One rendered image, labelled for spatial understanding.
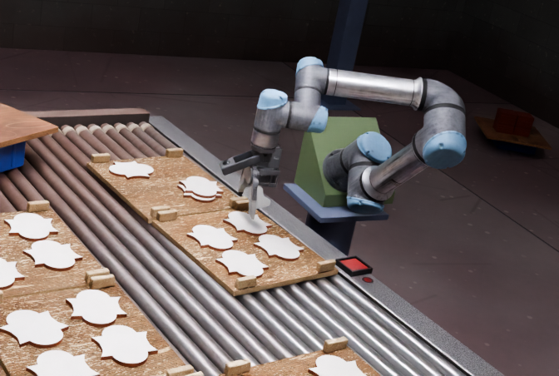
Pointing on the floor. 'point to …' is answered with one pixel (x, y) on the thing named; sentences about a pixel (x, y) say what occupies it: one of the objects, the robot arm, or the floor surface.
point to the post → (349, 23)
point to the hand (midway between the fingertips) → (243, 207)
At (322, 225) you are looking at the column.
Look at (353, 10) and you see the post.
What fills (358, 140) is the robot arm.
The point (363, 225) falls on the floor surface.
